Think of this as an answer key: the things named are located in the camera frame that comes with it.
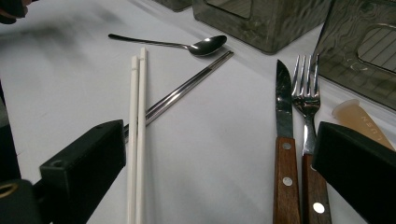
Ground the silver utensil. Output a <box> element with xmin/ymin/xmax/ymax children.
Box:
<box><xmin>135</xmin><ymin>46</ymin><xmax>148</xmax><ymax>224</ymax></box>

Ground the metal chopstick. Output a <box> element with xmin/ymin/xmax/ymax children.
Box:
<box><xmin>124</xmin><ymin>51</ymin><xmax>235</xmax><ymax>144</ymax></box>
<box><xmin>123</xmin><ymin>49</ymin><xmax>233</xmax><ymax>139</ymax></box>

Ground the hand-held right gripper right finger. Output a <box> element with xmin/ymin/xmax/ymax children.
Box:
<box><xmin>312</xmin><ymin>120</ymin><xmax>396</xmax><ymax>224</ymax></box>

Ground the wooden handled knife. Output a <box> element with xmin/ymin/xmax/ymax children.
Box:
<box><xmin>273</xmin><ymin>59</ymin><xmax>303</xmax><ymax>224</ymax></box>

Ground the white chopstick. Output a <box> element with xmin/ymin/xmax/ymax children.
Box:
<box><xmin>126</xmin><ymin>55</ymin><xmax>139</xmax><ymax>224</ymax></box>

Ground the translucent beige spoon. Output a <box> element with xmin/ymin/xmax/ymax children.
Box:
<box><xmin>331</xmin><ymin>98</ymin><xmax>396</xmax><ymax>152</ymax></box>

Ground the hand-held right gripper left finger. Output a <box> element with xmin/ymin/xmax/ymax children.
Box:
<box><xmin>39</xmin><ymin>119</ymin><xmax>127</xmax><ymax>224</ymax></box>

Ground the white table cover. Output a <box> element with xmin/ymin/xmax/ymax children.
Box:
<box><xmin>0</xmin><ymin>0</ymin><xmax>396</xmax><ymax>224</ymax></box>

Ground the metal spoon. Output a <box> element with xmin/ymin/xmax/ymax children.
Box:
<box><xmin>107</xmin><ymin>33</ymin><xmax>228</xmax><ymax>58</ymax></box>

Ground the wooden handled fork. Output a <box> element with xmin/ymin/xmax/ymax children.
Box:
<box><xmin>290</xmin><ymin>54</ymin><xmax>332</xmax><ymax>224</ymax></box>

